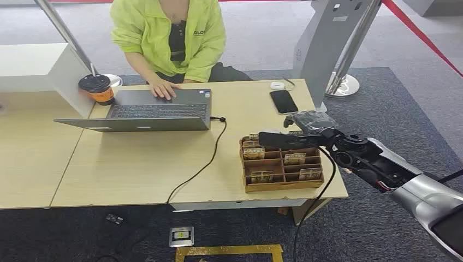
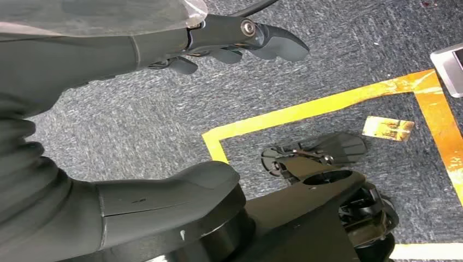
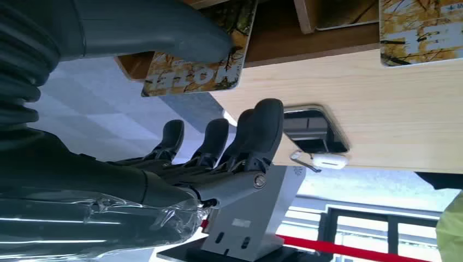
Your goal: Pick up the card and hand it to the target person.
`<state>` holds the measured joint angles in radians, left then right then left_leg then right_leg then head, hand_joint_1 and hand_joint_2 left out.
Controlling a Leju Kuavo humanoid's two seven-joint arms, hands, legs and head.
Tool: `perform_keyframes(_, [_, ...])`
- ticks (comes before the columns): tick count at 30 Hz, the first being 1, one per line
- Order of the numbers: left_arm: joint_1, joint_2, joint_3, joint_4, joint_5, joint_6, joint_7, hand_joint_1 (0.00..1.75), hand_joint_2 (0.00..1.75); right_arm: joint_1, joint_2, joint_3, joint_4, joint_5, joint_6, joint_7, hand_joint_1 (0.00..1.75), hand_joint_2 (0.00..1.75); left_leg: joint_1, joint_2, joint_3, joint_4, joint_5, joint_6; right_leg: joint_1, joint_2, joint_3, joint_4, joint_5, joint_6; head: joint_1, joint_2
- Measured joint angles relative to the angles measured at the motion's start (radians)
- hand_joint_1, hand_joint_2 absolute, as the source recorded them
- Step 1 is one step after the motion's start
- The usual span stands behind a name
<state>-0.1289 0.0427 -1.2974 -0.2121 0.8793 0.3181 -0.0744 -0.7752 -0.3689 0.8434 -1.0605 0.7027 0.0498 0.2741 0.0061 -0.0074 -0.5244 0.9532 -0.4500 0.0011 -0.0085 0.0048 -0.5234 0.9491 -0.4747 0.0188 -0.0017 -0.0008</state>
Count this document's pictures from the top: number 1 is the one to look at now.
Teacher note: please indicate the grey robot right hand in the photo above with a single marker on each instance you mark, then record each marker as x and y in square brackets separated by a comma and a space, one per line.
[289, 140]

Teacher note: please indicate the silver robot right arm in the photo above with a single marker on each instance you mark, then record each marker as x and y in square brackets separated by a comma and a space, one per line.
[405, 180]

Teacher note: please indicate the patterned card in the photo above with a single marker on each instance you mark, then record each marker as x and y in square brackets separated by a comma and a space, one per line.
[310, 174]
[254, 153]
[294, 159]
[262, 177]
[250, 137]

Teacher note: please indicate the wooden card organiser box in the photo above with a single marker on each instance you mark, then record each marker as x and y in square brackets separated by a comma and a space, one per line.
[278, 173]

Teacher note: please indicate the person's hand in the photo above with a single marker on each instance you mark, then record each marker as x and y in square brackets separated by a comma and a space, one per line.
[163, 88]

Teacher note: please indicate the person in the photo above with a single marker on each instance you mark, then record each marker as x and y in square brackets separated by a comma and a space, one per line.
[159, 36]

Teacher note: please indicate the black smartphone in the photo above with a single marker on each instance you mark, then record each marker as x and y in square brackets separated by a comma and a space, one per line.
[283, 102]

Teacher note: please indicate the white earbuds case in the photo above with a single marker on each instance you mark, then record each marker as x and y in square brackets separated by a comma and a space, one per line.
[277, 85]

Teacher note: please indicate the wooden table leg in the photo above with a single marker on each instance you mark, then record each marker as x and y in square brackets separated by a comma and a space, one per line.
[307, 211]

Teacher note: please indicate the grey kiosk stand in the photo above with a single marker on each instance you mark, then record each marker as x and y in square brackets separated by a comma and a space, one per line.
[325, 47]

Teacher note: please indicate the grey laptop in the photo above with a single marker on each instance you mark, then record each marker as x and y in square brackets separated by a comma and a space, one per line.
[159, 112]

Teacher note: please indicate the metal floor socket plate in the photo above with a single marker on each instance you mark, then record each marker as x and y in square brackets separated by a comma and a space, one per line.
[181, 236]

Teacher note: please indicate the red barrier belt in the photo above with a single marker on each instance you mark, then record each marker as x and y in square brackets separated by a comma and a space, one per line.
[419, 34]

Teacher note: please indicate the small black floor device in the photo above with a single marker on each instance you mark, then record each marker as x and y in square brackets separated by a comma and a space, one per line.
[114, 218]

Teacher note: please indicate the coffee cup with black lid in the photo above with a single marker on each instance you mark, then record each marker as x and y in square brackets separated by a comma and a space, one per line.
[98, 90]

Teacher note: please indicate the drinking straw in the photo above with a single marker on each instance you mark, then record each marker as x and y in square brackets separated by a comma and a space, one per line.
[93, 69]

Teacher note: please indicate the white desk partition box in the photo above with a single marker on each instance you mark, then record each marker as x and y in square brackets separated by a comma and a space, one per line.
[43, 68]

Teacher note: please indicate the chrome stanchion post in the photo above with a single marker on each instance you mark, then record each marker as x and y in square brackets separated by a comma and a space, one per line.
[68, 36]
[345, 68]

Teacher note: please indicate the yellow floor tape frame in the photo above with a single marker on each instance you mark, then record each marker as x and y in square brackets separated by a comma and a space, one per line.
[228, 250]

